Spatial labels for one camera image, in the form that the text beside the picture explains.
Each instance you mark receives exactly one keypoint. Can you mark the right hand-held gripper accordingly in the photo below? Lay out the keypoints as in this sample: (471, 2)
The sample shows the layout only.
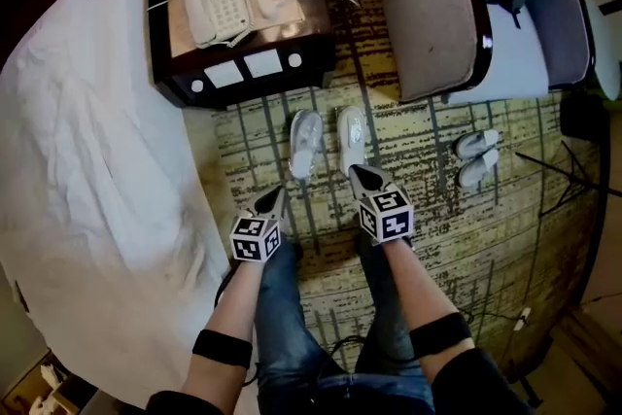
(389, 221)

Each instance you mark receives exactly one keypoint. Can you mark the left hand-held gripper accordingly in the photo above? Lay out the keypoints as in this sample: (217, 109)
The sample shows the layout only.
(248, 243)

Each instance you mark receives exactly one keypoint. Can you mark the black forearm band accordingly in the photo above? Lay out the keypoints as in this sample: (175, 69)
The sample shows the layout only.
(221, 347)
(439, 335)

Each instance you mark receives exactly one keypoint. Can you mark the person's right forearm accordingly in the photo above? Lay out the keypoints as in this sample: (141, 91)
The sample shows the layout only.
(418, 282)

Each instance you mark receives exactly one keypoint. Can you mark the person's left forearm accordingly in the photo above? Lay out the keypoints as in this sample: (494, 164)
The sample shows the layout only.
(233, 301)

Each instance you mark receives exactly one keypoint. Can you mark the white round knob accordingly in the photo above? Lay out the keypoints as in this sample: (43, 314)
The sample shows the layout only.
(294, 60)
(196, 86)

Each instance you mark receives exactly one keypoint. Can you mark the dark wooden nightstand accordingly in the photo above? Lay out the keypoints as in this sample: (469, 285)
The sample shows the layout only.
(318, 48)

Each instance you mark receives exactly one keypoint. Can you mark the black tripod light stand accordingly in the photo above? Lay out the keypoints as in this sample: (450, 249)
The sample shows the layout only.
(549, 167)

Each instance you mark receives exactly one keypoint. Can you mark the white bed duvet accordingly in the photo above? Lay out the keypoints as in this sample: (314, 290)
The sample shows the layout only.
(97, 160)

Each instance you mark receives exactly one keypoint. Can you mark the armchair with blue seat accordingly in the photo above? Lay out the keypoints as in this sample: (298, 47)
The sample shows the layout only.
(427, 14)

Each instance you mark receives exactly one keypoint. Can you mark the white oval device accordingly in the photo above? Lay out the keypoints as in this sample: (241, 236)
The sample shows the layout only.
(267, 5)

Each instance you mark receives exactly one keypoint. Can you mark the black waste bin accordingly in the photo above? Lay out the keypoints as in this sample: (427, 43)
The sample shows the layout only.
(583, 116)

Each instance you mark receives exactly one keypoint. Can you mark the person's black top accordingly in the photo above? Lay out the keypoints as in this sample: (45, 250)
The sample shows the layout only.
(486, 384)

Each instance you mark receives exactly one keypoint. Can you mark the round white side table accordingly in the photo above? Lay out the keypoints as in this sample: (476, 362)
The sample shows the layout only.
(607, 53)

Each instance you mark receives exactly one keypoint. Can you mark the white pillow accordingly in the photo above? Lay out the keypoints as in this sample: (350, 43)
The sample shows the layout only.
(73, 24)

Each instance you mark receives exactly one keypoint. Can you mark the white packing paper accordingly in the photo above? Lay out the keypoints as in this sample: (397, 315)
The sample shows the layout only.
(48, 384)

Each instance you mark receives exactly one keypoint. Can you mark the open cardboard box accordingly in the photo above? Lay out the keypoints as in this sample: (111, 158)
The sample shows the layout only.
(29, 396)

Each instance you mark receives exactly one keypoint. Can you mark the white square switch panel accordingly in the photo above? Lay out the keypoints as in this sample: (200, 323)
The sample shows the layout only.
(263, 63)
(223, 74)

